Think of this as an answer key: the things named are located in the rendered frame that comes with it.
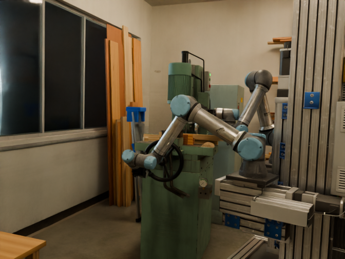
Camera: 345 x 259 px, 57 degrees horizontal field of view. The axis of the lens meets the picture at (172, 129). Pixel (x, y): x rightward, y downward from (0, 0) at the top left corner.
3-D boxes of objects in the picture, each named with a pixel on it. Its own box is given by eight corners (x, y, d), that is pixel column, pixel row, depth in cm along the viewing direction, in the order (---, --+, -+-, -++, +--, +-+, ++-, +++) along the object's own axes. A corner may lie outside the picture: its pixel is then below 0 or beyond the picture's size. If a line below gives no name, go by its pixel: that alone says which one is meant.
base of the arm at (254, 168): (270, 174, 178) (271, 156, 177) (261, 179, 165) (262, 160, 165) (245, 170, 186) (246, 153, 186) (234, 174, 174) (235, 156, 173)
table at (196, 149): (128, 151, 232) (128, 143, 232) (144, 147, 261) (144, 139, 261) (211, 158, 215) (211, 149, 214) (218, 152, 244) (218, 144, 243)
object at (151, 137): (143, 140, 257) (143, 133, 257) (144, 140, 259) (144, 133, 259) (217, 145, 240) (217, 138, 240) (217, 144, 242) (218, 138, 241)
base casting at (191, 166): (141, 167, 240) (141, 155, 239) (165, 156, 295) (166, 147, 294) (200, 173, 227) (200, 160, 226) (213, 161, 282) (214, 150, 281)
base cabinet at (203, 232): (138, 259, 245) (141, 168, 240) (163, 232, 300) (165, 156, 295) (196, 270, 232) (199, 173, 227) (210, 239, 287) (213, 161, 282)
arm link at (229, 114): (237, 121, 212) (238, 108, 211) (221, 121, 215) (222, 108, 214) (239, 121, 219) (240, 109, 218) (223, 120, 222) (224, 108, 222)
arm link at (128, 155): (131, 162, 179) (118, 159, 182) (137, 169, 189) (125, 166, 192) (136, 149, 182) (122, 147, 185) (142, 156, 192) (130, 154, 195)
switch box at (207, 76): (200, 90, 268) (201, 71, 266) (203, 91, 277) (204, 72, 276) (208, 90, 266) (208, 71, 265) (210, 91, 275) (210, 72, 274)
